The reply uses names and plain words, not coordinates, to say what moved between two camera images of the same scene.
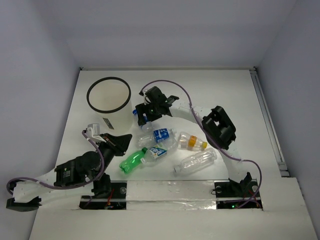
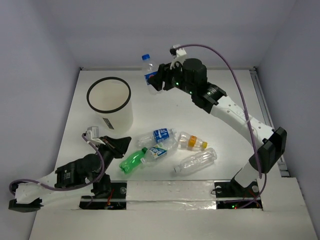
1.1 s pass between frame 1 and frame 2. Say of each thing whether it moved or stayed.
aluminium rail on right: stayed
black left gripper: stayed
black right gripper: moved
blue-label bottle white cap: stayed
